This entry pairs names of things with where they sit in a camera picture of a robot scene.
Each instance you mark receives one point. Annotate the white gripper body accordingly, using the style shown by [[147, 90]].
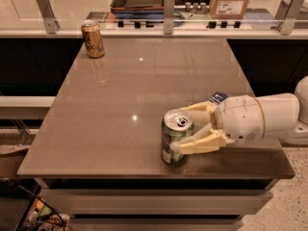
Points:
[[240, 118]]

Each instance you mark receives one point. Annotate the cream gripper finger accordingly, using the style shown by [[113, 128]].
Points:
[[202, 113], [205, 140]]

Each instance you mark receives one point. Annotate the green soda can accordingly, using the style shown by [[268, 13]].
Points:
[[176, 125]]

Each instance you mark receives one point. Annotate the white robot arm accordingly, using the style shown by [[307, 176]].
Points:
[[285, 115]]

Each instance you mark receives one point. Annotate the orange soda can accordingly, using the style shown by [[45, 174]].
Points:
[[92, 38]]

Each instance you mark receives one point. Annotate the blue snack packet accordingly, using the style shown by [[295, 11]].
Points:
[[217, 97]]

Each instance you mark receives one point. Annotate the grey table drawer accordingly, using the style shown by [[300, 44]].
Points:
[[156, 202]]

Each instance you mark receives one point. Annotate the cardboard box with label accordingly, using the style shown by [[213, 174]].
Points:
[[228, 9]]

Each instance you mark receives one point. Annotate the snack bag bin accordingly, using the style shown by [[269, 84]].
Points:
[[40, 216]]

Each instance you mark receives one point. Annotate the middle metal glass bracket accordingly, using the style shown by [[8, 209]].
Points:
[[168, 16]]

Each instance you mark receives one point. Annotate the metal glass bracket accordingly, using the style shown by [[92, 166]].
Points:
[[51, 24], [168, 16], [287, 25]]

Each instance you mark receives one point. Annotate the right metal glass bracket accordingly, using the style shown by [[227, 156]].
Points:
[[287, 25]]

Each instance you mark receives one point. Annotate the left metal glass bracket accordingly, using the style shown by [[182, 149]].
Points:
[[51, 24]]

